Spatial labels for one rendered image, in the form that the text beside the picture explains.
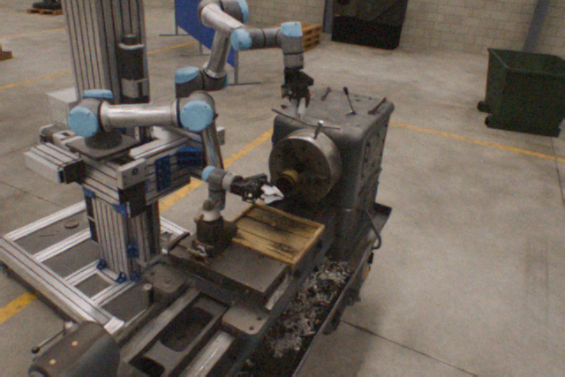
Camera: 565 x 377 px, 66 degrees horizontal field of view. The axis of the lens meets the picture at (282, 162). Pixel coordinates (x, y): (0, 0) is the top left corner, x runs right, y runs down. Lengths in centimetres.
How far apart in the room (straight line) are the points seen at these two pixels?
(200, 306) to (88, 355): 56
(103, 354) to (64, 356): 8
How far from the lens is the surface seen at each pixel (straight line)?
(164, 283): 158
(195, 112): 165
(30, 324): 292
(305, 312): 193
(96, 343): 113
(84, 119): 176
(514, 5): 1153
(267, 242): 178
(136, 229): 247
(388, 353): 266
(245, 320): 145
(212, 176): 181
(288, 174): 180
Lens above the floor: 196
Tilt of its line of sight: 26 degrees down
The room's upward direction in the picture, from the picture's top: 4 degrees clockwise
